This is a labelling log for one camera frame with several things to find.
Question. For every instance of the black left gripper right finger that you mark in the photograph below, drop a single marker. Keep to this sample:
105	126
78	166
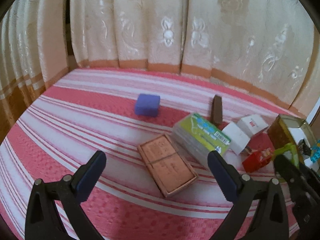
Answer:
270	220

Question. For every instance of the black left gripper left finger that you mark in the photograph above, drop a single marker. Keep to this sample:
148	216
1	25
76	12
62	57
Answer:
43	220

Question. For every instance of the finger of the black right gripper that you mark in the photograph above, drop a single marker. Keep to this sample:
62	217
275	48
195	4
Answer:
303	185

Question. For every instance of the teal patterned small box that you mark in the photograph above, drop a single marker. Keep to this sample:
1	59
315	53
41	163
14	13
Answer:
315	152

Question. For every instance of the lime green small box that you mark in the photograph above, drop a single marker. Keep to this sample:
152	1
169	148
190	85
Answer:
289	151

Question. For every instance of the small red box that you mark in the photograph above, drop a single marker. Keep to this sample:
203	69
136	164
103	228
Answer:
257	160

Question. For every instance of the white power adapter cube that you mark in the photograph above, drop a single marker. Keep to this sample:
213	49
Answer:
239	139

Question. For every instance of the copper pink rectangular tin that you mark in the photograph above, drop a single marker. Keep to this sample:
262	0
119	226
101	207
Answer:
171	172

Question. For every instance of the green labelled clear plastic box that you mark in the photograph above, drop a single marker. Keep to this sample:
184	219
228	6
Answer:
199	137

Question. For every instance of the dark brown long bar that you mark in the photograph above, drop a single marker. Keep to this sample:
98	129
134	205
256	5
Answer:
216	116

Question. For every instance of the black ribbed heat sink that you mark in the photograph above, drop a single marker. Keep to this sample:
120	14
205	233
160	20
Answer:
304	148

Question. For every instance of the gold metal tin tray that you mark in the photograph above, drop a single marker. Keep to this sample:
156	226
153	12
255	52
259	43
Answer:
289	129

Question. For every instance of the white box red logo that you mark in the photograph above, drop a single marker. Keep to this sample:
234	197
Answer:
252	125

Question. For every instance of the red white striped bedspread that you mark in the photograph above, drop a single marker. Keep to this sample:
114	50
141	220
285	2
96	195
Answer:
94	109

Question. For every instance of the cream floral curtain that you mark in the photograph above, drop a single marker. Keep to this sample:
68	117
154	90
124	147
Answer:
267	48

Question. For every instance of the blue small box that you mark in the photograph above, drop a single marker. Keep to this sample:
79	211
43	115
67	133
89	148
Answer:
147	105

